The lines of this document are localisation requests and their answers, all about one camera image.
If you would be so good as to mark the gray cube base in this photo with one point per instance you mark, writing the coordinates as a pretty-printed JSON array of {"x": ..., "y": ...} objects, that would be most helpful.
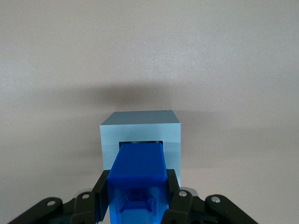
[{"x": 140, "y": 130}]

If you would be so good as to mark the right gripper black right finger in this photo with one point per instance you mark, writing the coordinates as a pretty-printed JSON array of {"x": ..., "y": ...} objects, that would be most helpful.
[{"x": 184, "y": 207}]

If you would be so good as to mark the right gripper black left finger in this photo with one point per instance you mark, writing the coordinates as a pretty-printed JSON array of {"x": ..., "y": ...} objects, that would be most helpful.
[{"x": 86, "y": 207}]

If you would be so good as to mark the blue plastic part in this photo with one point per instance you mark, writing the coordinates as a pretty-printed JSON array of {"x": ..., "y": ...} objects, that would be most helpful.
[{"x": 137, "y": 161}]

